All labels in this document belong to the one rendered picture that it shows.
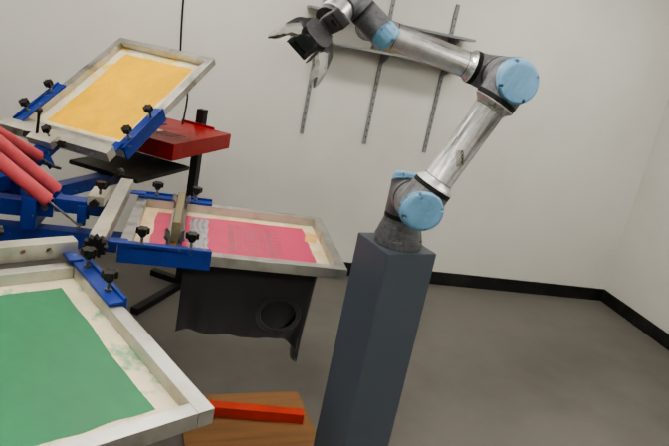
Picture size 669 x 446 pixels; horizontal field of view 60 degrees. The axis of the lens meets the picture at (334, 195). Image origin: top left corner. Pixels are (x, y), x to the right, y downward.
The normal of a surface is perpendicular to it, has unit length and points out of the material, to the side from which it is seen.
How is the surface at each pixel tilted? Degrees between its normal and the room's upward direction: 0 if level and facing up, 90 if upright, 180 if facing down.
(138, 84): 32
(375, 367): 90
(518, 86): 83
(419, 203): 97
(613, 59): 90
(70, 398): 0
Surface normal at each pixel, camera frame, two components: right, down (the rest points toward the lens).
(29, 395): 0.18, -0.95
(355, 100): 0.19, 0.29
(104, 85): -0.01, -0.71
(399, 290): 0.45, 0.31
